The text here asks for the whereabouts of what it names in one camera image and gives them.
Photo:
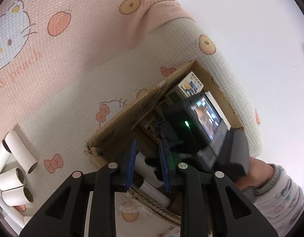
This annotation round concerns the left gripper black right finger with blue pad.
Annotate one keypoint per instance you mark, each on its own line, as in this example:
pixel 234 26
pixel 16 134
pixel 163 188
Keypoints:
pixel 211 201

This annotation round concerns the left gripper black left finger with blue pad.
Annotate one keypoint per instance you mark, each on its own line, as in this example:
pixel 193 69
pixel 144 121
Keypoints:
pixel 85 199

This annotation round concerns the white paper roll tube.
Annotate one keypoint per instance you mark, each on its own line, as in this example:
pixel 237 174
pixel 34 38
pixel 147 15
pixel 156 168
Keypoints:
pixel 25 159
pixel 12 179
pixel 17 196
pixel 146 171
pixel 15 227
pixel 155 194
pixel 5 153
pixel 15 215

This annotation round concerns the person right hand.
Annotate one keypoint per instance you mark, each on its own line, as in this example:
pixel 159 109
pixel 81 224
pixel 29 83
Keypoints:
pixel 259 174

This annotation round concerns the green white carton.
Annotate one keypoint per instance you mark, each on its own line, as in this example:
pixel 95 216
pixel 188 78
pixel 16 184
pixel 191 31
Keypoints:
pixel 190 85

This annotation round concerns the brown cardboard box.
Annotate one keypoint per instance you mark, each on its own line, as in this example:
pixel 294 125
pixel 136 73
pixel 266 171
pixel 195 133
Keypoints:
pixel 153 116

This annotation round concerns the pink Hello Kitty mat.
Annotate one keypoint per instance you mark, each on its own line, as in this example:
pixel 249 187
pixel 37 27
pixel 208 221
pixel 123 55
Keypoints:
pixel 67 67

